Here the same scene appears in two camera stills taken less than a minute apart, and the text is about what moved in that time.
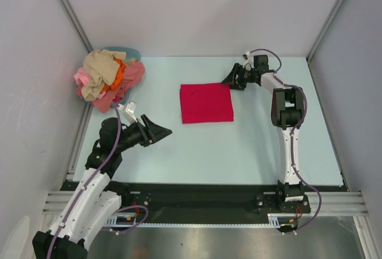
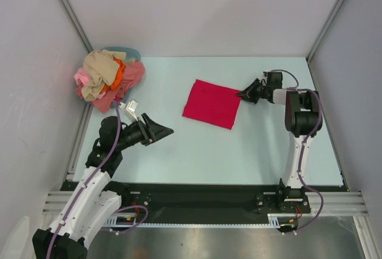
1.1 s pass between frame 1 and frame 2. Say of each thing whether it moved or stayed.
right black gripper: moved
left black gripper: stayed
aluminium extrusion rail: stayed
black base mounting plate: stayed
